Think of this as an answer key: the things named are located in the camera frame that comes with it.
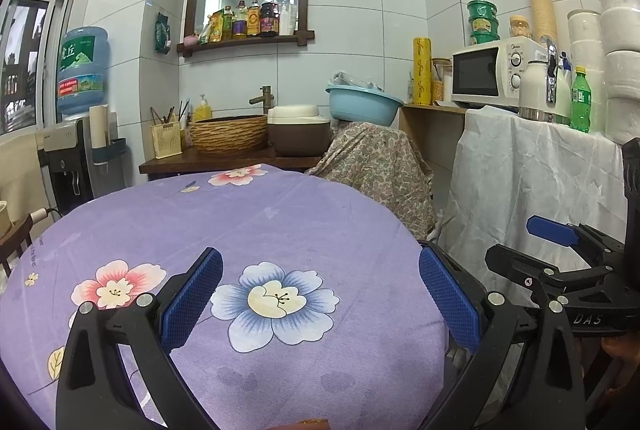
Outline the white cover cloth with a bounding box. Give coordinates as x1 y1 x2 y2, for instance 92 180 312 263
437 105 628 271

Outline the woven pattern wash basin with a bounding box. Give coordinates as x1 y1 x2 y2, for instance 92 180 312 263
189 114 271 156

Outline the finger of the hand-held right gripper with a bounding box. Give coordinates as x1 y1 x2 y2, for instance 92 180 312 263
485 244 626 311
526 216 626 268

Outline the water dispenser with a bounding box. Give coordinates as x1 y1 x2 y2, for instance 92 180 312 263
39 117 96 216

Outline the green wall packet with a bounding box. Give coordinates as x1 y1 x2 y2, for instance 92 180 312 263
154 12 171 55

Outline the dark wooden counter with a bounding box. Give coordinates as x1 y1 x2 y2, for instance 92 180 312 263
139 145 326 183

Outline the yellow plastic wrap roll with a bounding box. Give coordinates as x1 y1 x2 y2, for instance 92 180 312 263
412 37 433 106

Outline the glass jar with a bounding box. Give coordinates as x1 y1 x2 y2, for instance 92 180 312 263
431 57 453 106

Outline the amber sauce bottle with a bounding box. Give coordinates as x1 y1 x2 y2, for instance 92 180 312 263
247 0 262 37

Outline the floral patterned cloth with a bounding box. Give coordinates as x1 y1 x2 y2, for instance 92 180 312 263
305 121 436 241

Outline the stack of toilet paper rolls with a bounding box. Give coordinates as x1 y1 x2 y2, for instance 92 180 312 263
567 0 640 146

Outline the white microwave oven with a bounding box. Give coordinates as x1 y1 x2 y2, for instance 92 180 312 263
451 36 551 111

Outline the light wooden cabinet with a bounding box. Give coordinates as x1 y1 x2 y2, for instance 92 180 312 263
400 102 468 241

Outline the beige chopstick holder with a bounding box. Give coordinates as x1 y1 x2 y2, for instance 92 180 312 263
151 121 183 159

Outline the dark sauce bottle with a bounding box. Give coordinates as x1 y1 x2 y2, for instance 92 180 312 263
260 0 280 37

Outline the bunch of dark chopsticks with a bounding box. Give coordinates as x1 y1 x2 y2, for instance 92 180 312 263
151 99 192 126

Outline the stack of green cups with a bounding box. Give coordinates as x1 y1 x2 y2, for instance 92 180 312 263
467 0 500 47

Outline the amber jar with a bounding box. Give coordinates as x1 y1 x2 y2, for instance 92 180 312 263
510 15 532 42

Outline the purple label oil bottle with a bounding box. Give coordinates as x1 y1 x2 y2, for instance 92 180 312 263
232 1 249 39

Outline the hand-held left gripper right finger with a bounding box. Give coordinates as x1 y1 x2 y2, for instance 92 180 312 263
419 246 586 430

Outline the light blue plastic basin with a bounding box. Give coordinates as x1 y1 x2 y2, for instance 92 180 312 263
326 82 405 127

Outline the person's right hand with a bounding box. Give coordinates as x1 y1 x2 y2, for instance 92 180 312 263
600 336 640 381

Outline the yellow seasoning pouch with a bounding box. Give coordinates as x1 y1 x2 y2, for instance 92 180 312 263
209 9 226 43

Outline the grey-blue wall holder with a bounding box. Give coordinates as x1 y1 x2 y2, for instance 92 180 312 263
85 110 128 173

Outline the sliding glass window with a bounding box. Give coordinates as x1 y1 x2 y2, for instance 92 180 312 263
0 0 68 136

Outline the dark wooden chair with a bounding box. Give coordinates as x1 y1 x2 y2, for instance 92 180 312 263
0 215 33 281

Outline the white and steel kettle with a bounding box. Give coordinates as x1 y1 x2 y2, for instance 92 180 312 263
518 42 572 125

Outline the brown and white rice cooker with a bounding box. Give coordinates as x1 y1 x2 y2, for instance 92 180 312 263
267 105 332 158

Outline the green soda bottle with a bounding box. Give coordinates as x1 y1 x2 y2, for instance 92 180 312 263
571 66 592 134

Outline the purple floral tablecloth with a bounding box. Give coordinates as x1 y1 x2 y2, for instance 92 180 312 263
0 163 448 430

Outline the bronze faucet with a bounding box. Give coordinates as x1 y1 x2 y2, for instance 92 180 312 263
249 85 276 115

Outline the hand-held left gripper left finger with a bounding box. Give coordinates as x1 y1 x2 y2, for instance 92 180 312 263
55 247 223 430

